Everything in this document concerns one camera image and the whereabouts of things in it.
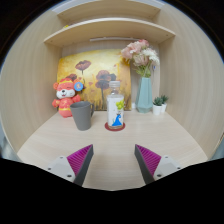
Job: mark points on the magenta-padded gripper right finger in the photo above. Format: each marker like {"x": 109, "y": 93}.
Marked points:
{"x": 156, "y": 163}

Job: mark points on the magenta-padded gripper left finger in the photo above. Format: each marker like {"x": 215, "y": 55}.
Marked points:
{"x": 71, "y": 165}

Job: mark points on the clear plastic water bottle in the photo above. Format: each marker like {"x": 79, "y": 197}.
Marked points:
{"x": 115, "y": 106}

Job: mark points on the grey ceramic mug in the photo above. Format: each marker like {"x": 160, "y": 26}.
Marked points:
{"x": 80, "y": 115}

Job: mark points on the flat round red coaster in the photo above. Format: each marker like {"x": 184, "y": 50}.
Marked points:
{"x": 115, "y": 129}

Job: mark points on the small succulent in white pot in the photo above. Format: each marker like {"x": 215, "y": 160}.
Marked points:
{"x": 157, "y": 109}
{"x": 164, "y": 100}

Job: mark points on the red plush toy figure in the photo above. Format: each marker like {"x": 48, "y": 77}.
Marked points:
{"x": 66, "y": 100}

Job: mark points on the teal faceted vase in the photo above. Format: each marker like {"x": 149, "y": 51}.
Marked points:
{"x": 144, "y": 96}

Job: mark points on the yellow poppy flower painting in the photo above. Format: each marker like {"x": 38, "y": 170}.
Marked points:
{"x": 96, "y": 60}

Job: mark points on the pink and white flower bouquet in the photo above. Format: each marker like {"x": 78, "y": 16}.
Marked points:
{"x": 140, "y": 55}

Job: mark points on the light wooden shelf unit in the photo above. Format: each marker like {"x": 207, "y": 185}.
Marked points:
{"x": 110, "y": 28}

